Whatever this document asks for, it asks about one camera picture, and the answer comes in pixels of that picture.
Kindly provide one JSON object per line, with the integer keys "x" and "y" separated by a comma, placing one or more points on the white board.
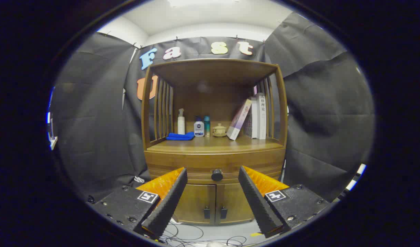
{"x": 52, "y": 139}

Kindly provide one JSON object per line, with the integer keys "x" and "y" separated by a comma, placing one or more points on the white bottle with blue cap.
{"x": 199, "y": 128}

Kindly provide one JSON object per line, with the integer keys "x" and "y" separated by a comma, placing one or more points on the wooden countertop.
{"x": 223, "y": 144}

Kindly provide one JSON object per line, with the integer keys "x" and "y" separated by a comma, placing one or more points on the white black striped object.
{"x": 356, "y": 176}

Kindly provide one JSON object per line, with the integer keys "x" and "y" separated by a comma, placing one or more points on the black electronic device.
{"x": 90, "y": 199}

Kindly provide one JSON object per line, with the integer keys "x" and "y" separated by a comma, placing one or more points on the beige lidded teacup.
{"x": 219, "y": 130}

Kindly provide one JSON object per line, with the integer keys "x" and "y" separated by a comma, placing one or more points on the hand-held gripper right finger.
{"x": 258, "y": 202}

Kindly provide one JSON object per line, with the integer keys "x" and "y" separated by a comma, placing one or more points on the white pump bottle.
{"x": 181, "y": 123}

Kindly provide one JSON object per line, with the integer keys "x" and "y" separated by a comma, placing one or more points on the teal bottle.
{"x": 207, "y": 125}

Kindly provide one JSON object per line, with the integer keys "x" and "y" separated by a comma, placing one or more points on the purple white book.
{"x": 239, "y": 120}

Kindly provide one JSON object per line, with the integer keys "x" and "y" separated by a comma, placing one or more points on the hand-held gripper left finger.
{"x": 168, "y": 206}

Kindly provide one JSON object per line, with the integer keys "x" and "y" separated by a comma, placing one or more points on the yellow floor tape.
{"x": 256, "y": 234}

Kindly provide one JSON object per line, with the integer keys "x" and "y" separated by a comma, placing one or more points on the black drawer knob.
{"x": 217, "y": 175}

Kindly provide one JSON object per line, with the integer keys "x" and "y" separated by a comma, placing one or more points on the wooden drawer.
{"x": 196, "y": 161}

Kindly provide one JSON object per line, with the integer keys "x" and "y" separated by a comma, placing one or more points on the blue folded cloth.
{"x": 181, "y": 136}

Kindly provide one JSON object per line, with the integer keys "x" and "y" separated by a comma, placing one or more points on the wooden cabinet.
{"x": 213, "y": 72}

